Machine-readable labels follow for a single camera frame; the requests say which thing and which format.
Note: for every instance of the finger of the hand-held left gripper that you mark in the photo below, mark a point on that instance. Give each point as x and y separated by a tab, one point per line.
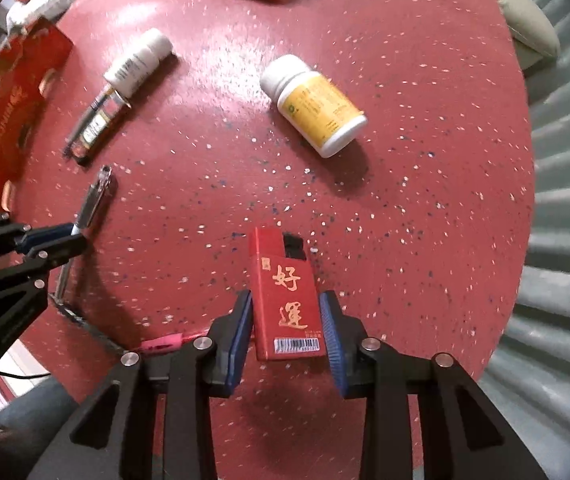
47	236
65	250

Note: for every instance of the silver pen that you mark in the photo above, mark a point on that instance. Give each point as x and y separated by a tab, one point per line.
95	200

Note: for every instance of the red cardboard box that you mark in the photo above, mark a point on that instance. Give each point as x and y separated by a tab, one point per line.
15	110

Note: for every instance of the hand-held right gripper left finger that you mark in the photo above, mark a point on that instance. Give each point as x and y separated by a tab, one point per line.
240	340

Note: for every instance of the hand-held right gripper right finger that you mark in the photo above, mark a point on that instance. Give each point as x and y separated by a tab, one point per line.
335	345

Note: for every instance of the pale green curtain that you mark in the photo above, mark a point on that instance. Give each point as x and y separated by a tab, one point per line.
565	210

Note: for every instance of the grey-green sofa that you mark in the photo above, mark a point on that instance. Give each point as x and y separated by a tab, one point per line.
525	20

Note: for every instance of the red box with gold characters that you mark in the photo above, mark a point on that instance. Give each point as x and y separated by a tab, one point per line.
285	305

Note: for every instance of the white pill bottle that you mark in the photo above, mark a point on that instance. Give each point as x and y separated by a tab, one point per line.
135	65

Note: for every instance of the yellow label pill bottle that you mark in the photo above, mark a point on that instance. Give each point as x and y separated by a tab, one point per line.
315	105

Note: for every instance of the person's left leg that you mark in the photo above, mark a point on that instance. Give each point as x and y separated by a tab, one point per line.
30	425

